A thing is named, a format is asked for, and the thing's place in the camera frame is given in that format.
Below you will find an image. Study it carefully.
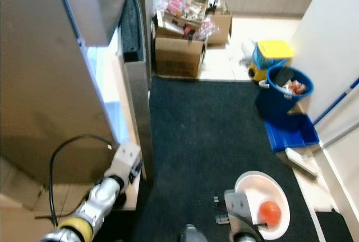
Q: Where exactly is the large white bowl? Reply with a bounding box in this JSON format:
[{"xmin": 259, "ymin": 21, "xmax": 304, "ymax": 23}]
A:
[{"xmin": 234, "ymin": 171, "xmax": 291, "ymax": 240}]

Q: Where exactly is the orange red tomato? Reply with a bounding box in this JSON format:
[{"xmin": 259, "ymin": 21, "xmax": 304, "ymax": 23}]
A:
[{"xmin": 259, "ymin": 201, "xmax": 282, "ymax": 226}]

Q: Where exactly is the grey fridge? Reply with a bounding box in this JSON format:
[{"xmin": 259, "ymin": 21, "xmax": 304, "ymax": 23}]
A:
[{"xmin": 0, "ymin": 0, "xmax": 130, "ymax": 185}]

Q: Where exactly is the dark floor mat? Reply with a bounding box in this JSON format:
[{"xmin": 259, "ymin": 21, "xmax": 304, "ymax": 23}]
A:
[{"xmin": 128, "ymin": 75, "xmax": 340, "ymax": 242}]

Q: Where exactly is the large cardboard box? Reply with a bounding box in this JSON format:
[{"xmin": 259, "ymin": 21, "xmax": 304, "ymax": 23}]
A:
[{"xmin": 154, "ymin": 34, "xmax": 205, "ymax": 79}]

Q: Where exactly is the blue bucket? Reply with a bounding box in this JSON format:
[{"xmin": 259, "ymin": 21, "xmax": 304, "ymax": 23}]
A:
[{"xmin": 255, "ymin": 65, "xmax": 315, "ymax": 116}]

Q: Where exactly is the small cardboard box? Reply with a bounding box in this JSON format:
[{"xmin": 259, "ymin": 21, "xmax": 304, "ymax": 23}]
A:
[{"xmin": 205, "ymin": 12, "xmax": 233, "ymax": 46}]

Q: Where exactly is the pink plastic packet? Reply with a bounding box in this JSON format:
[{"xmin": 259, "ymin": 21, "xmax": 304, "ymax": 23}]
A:
[{"xmin": 165, "ymin": 0, "xmax": 186, "ymax": 17}]

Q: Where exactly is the blue box yellow lid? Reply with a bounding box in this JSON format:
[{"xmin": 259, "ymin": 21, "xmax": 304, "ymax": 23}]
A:
[{"xmin": 250, "ymin": 40, "xmax": 295, "ymax": 83}]

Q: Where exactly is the blue pole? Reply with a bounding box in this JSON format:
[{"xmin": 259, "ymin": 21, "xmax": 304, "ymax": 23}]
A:
[{"xmin": 313, "ymin": 76, "xmax": 359, "ymax": 126}]

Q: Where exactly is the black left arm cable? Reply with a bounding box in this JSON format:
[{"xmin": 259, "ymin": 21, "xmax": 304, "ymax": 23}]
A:
[{"xmin": 48, "ymin": 134, "xmax": 119, "ymax": 229}]

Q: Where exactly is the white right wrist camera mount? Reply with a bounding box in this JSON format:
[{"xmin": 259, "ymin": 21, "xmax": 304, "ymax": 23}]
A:
[{"xmin": 224, "ymin": 190, "xmax": 253, "ymax": 226}]

